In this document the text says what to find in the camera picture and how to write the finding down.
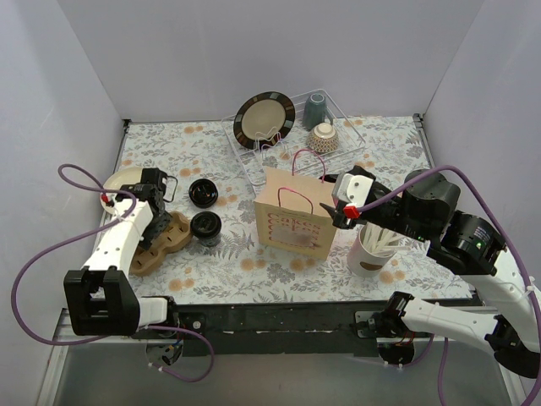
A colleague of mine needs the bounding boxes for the black cup lid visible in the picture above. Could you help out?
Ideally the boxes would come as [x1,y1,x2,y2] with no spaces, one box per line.
[190,211,221,239]

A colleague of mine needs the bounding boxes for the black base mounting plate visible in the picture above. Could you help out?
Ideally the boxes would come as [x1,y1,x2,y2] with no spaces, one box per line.
[131,302,439,359]

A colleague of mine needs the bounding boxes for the dark rimmed plate in rack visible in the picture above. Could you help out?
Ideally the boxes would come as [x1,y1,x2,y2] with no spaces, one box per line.
[233,91,296,150]

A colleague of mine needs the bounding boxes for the grey green mug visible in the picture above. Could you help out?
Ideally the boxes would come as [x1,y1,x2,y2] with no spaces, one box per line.
[303,92,333,130]

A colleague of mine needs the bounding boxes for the white cup with stirrers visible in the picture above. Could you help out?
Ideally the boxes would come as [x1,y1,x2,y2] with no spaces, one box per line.
[347,222,403,277]

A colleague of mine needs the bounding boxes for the aluminium frame rail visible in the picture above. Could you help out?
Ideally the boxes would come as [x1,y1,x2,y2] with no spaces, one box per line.
[38,325,528,405]

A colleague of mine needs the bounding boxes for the floral tablecloth mat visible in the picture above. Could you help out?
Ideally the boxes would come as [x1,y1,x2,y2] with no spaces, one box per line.
[118,122,471,304]

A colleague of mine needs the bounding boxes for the cream plate on table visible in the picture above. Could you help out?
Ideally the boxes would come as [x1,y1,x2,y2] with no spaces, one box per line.
[100,167,143,214]

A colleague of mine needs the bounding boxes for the black plastic lid stack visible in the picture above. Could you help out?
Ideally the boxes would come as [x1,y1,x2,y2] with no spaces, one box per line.
[189,178,219,209]

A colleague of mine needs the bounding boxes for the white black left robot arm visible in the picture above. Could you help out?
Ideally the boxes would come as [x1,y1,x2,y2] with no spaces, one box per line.
[63,168,180,338]

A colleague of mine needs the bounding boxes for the paper bag pink handles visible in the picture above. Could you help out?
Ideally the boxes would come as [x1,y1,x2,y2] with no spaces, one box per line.
[254,161,336,261]

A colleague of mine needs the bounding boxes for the dark translucent takeout cup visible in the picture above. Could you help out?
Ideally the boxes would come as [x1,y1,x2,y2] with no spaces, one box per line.
[196,233,221,247]

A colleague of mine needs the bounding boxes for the patterned ceramic bowl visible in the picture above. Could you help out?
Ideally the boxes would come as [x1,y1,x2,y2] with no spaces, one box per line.
[307,123,339,154]

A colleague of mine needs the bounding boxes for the white wire dish rack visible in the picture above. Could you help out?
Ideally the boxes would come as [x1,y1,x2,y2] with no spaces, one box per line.
[221,89,364,194]

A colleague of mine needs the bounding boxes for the brown cardboard cup carrier stack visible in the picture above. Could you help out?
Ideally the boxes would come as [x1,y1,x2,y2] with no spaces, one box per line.
[129,211,193,277]

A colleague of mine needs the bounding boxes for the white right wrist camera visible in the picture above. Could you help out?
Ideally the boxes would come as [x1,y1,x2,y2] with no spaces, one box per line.
[331,173,374,219]

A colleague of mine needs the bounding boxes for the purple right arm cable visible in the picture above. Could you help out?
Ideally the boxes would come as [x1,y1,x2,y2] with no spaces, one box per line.
[350,164,541,406]

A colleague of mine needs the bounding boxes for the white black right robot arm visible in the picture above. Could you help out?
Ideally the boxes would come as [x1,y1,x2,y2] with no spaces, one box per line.
[322,166,540,378]

